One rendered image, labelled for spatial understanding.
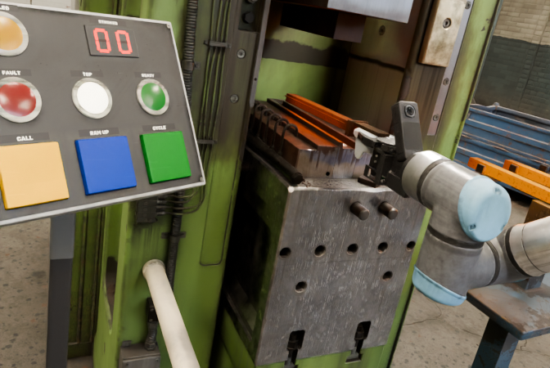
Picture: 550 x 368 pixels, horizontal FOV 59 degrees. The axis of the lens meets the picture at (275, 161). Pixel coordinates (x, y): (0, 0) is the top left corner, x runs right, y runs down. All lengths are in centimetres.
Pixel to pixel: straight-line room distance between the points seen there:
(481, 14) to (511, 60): 843
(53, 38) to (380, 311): 97
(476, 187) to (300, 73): 87
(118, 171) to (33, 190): 12
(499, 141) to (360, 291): 372
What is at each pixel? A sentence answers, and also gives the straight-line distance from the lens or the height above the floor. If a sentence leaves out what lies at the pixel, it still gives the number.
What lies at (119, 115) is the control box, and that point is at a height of 107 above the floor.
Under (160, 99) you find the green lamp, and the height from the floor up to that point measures 109.
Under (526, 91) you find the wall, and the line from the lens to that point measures 965.
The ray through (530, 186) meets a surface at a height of 99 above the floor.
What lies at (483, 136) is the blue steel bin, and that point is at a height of 47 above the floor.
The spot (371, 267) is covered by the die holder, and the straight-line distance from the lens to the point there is 119.
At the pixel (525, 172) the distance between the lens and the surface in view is 132.
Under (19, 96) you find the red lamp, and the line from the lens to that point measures 68.
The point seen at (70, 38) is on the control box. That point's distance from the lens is 74.
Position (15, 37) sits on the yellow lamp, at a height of 116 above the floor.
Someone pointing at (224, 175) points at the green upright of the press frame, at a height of 86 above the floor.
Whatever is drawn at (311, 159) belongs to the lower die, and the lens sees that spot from 105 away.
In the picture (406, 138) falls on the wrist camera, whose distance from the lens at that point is 91.
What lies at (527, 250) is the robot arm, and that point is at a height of 96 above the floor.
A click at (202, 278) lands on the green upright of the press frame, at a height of 58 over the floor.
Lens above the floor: 125
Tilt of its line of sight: 17 degrees down
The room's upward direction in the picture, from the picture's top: 10 degrees clockwise
